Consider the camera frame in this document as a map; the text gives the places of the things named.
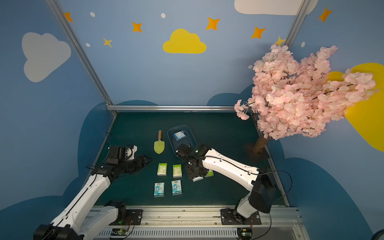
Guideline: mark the aluminium front rail frame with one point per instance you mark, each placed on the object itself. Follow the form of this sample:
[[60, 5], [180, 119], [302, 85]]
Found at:
[[204, 223]]

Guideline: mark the blue plastic storage box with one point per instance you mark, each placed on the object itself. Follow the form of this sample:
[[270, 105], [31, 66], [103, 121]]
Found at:
[[189, 141]]

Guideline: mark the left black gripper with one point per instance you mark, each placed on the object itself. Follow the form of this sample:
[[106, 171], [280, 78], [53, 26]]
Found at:
[[137, 162]]

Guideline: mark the blue pocket tissue pack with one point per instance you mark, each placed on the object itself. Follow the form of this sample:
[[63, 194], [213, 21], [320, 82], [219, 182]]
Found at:
[[176, 187], [197, 179], [159, 190], [179, 135]]

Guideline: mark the green circuit board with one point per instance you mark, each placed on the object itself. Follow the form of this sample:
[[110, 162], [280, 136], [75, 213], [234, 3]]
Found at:
[[244, 233], [119, 232]]

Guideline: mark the left green circuit board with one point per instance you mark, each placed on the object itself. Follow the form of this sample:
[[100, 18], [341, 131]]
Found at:
[[119, 232]]

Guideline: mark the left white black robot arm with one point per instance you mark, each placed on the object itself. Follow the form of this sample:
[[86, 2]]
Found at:
[[70, 224]]

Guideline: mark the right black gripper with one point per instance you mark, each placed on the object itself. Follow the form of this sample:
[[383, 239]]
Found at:
[[184, 151]]

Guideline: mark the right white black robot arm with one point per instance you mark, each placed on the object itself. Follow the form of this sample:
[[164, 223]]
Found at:
[[261, 184]]

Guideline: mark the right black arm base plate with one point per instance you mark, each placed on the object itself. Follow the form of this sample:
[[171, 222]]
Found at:
[[230, 217]]

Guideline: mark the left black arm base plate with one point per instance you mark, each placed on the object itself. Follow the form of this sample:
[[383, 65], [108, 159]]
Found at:
[[131, 217]]

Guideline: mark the green pocket tissue pack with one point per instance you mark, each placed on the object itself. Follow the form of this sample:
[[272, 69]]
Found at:
[[162, 169], [177, 171], [210, 174]]

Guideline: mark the pink blossom artificial tree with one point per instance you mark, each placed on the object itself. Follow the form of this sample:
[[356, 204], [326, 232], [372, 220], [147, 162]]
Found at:
[[293, 97]]

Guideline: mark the right green circuit board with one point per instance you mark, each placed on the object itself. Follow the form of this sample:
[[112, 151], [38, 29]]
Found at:
[[244, 233]]

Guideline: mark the green trowel wooden handle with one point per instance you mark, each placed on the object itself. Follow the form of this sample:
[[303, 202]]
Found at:
[[159, 145]]

